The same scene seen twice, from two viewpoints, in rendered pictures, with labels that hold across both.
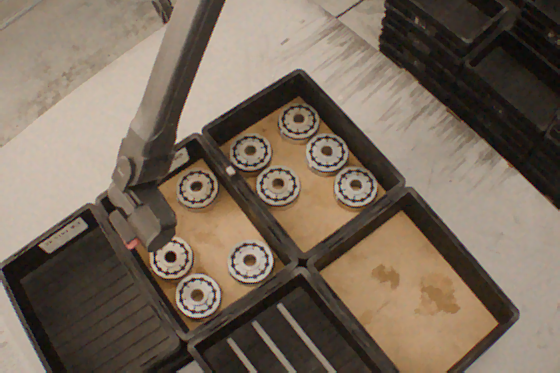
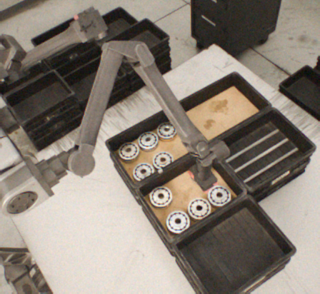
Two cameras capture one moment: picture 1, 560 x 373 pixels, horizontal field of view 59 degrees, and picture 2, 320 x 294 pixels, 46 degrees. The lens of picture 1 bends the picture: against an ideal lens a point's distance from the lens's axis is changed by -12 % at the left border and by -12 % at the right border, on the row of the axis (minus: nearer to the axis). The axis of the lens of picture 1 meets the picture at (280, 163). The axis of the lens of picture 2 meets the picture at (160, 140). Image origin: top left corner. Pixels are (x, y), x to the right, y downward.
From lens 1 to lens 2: 1.09 m
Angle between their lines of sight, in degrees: 40
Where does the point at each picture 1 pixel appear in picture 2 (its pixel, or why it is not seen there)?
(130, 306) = (225, 233)
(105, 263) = (201, 249)
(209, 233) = (184, 194)
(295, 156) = (146, 155)
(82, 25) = not seen: outside the picture
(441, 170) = (152, 108)
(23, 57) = not seen: outside the picture
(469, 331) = (236, 96)
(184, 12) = (161, 85)
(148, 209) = (215, 145)
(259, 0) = not seen: hidden behind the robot
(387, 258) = (201, 123)
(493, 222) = (181, 91)
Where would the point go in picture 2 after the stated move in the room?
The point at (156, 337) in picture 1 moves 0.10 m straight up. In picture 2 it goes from (241, 220) to (243, 210)
